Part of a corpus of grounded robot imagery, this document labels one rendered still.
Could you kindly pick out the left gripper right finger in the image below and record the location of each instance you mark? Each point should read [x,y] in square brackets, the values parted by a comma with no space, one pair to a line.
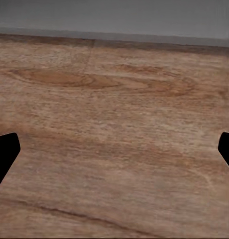
[224,146]

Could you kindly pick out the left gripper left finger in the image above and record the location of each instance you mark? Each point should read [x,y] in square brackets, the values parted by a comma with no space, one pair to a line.
[9,150]

